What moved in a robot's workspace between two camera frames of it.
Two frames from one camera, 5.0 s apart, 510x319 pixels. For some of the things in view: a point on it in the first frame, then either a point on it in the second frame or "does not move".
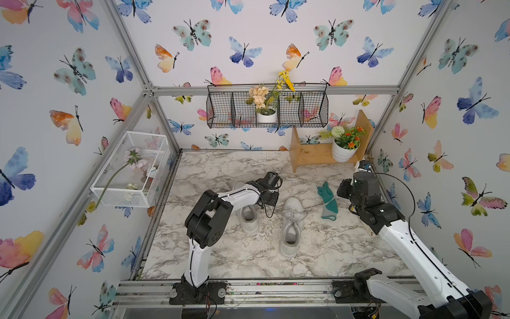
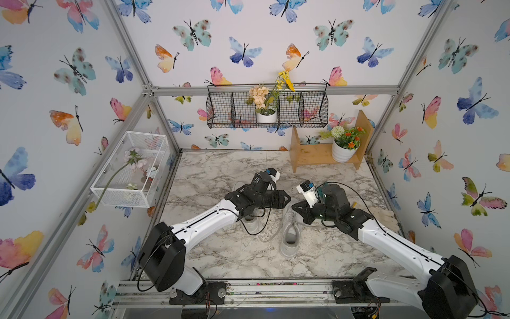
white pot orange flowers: x=345 y=141 does not move
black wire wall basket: x=305 y=106 does not move
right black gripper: x=348 y=184 → x=302 y=204
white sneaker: x=293 y=213 does not move
